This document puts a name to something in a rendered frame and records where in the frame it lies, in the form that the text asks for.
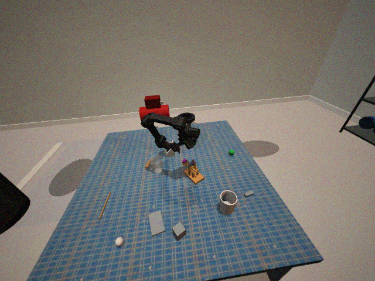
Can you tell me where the brown open cylinder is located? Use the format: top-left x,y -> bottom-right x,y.
220,190 -> 237,214

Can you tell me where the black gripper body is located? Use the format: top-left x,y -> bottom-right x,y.
170,134 -> 197,152

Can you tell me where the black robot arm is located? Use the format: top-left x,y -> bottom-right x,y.
141,112 -> 200,152

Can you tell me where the grey ball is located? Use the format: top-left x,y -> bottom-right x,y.
115,237 -> 124,246

